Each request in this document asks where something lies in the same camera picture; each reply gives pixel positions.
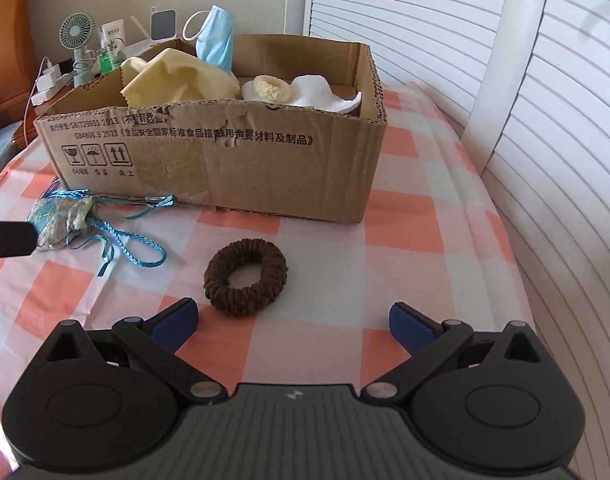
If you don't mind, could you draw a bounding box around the white square grey-faced device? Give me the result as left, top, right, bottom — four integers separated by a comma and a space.
149, 7, 178, 44

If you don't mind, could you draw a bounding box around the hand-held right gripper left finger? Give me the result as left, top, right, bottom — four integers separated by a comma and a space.
37, 297, 230, 407

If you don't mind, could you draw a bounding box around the cardboard box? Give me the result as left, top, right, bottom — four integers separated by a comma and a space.
34, 34, 387, 225

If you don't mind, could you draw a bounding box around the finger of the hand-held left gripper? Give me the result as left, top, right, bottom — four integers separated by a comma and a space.
0, 220, 38, 261

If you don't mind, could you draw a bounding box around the white wardrobe post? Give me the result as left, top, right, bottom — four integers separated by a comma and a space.
460, 0, 554, 172

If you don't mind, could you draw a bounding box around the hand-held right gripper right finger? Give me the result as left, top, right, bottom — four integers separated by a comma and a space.
360, 302, 556, 407

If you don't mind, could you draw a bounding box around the green desk fan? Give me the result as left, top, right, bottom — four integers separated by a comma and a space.
60, 14, 96, 89

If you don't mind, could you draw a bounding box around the white power cable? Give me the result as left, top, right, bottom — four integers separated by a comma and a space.
19, 104, 36, 147

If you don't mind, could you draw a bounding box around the white card box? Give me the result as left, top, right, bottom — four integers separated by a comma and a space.
102, 19, 126, 46

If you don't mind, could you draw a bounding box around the wooden headboard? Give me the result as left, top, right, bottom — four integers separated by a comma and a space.
0, 0, 38, 136

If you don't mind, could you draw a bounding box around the pink checkered tablecloth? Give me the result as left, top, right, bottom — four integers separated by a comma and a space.
0, 80, 536, 461

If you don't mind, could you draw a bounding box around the blue face mask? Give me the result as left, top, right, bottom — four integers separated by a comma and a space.
182, 5, 240, 83

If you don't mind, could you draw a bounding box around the yellow cloth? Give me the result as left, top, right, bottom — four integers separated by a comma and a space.
120, 47, 242, 109

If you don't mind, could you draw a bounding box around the white power strip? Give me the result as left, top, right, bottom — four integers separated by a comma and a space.
32, 72, 74, 107

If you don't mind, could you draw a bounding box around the white charger plug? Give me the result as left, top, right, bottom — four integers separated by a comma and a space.
37, 57, 62, 93

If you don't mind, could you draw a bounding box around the cream hair scrunchie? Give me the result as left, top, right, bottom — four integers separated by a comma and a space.
241, 75, 292, 105

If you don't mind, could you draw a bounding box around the white folded cloth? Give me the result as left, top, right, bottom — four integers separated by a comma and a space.
285, 74, 364, 115

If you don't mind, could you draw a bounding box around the white louvred wardrobe door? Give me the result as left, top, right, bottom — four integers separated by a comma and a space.
480, 0, 610, 480
302, 0, 536, 126

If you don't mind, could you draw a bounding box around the brocade pouch with blue cords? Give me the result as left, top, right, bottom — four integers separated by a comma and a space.
26, 189, 176, 278

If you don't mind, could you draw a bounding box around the brown hair scrunchie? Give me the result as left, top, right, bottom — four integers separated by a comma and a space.
203, 239, 288, 318

